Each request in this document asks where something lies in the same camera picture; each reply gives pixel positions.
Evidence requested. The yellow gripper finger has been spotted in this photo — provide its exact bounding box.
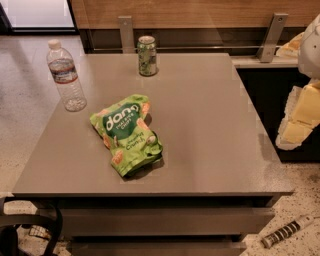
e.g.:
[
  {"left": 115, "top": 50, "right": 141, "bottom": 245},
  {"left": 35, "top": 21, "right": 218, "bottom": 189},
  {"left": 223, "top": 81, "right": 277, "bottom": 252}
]
[
  {"left": 276, "top": 79, "right": 320, "bottom": 150},
  {"left": 276, "top": 33, "right": 304, "bottom": 58}
]

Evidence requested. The green soda can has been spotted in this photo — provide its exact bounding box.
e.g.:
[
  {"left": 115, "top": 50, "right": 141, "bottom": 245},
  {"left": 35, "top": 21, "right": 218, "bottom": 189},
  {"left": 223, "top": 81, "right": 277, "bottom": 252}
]
[{"left": 137, "top": 36, "right": 157, "bottom": 76}]

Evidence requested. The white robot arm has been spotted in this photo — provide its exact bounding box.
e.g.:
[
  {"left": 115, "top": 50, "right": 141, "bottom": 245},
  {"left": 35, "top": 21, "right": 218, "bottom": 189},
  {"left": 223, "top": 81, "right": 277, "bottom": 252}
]
[{"left": 276, "top": 14, "right": 320, "bottom": 150}]

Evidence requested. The white power strip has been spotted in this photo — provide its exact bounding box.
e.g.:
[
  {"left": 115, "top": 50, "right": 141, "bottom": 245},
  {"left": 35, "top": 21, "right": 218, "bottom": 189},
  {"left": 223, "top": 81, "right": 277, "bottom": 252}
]
[{"left": 261, "top": 215, "right": 315, "bottom": 249}]

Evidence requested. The grey drawer unit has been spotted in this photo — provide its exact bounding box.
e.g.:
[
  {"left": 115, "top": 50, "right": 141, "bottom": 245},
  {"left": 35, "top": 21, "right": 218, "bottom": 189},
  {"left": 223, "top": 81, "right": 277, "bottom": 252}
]
[{"left": 36, "top": 196, "right": 281, "bottom": 256}]

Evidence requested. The green rice chips bag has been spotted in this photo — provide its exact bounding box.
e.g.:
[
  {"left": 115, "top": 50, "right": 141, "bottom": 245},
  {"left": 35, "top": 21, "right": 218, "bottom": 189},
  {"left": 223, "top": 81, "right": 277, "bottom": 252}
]
[{"left": 90, "top": 94, "right": 163, "bottom": 177}]

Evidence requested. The clear plastic water bottle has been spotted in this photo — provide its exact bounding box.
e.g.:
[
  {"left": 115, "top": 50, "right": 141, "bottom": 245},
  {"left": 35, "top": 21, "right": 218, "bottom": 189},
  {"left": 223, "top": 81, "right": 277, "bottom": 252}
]
[{"left": 46, "top": 39, "right": 87, "bottom": 112}]

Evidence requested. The black chair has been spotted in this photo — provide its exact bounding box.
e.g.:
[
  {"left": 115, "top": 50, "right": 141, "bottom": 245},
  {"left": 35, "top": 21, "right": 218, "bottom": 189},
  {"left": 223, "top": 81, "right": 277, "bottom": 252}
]
[{"left": 0, "top": 196, "right": 63, "bottom": 256}]

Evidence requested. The right metal bracket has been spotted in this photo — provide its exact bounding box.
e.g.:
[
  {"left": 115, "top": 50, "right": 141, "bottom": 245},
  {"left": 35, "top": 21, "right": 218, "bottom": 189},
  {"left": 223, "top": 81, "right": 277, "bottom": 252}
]
[{"left": 257, "top": 13, "right": 288, "bottom": 63}]

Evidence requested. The metal bracket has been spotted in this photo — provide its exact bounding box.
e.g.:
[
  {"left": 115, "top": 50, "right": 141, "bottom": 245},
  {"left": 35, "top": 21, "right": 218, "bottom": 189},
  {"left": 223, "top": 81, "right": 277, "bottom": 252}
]
[
  {"left": 257, "top": 13, "right": 288, "bottom": 63},
  {"left": 118, "top": 16, "right": 135, "bottom": 54}
]

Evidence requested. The left metal bracket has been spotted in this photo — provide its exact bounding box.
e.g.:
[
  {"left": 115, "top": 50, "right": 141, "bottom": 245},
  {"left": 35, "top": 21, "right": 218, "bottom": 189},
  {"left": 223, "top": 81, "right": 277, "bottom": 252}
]
[{"left": 118, "top": 16, "right": 135, "bottom": 54}]

